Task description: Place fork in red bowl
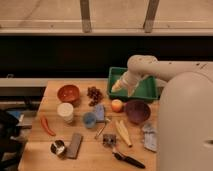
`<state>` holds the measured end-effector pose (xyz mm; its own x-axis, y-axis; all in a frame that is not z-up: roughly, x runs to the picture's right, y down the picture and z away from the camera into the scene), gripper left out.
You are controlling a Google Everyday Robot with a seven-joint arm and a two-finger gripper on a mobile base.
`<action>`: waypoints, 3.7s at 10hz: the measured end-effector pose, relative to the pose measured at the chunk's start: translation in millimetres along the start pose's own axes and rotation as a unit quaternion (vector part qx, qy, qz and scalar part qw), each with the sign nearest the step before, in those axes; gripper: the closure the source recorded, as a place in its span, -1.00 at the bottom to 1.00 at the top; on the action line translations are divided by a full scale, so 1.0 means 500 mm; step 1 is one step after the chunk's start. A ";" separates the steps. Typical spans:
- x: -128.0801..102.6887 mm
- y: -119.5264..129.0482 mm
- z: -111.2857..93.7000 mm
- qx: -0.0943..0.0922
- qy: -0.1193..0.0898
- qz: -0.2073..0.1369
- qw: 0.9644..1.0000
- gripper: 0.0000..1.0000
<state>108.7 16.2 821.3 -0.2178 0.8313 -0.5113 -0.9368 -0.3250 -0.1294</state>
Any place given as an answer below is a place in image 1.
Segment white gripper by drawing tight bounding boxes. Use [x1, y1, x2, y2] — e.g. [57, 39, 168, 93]
[111, 71, 140, 97]

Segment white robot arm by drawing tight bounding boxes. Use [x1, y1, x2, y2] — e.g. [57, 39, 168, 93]
[112, 55, 213, 171]

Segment purple bowl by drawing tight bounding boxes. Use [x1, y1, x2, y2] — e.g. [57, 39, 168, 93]
[125, 100, 151, 124]

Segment red bowl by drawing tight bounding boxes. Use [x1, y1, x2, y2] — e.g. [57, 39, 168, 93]
[57, 85, 80, 103]

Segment red yellow apple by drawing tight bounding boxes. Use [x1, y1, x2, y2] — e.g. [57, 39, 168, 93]
[111, 99, 124, 113]

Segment green plastic bin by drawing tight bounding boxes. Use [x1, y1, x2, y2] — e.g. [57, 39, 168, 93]
[107, 67, 158, 103]

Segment dark grape bunch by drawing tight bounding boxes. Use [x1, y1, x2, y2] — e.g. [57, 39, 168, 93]
[87, 86, 103, 106]

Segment yellow corn cob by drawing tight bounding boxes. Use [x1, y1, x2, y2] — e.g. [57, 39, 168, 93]
[115, 121, 132, 147]

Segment blue cup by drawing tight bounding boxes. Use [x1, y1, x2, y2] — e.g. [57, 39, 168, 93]
[82, 112, 97, 129]

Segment crumpled grey blue cloth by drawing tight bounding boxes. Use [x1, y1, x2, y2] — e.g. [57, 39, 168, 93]
[142, 123, 157, 152]

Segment small metal grey toy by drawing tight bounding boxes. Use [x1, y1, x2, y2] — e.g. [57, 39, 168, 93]
[103, 134, 116, 147]

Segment white cup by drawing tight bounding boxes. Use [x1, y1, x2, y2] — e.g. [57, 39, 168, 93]
[57, 103, 74, 123]

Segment grey sponge block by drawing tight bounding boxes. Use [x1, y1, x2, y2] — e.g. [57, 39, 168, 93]
[67, 133, 83, 159]

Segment red chili pepper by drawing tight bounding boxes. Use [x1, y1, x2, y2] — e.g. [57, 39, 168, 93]
[40, 115, 56, 136]

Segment small metal pot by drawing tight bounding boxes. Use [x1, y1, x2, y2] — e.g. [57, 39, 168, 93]
[50, 140, 66, 157]

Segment black handled utensil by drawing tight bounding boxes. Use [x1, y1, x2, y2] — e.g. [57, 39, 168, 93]
[112, 148, 146, 169]

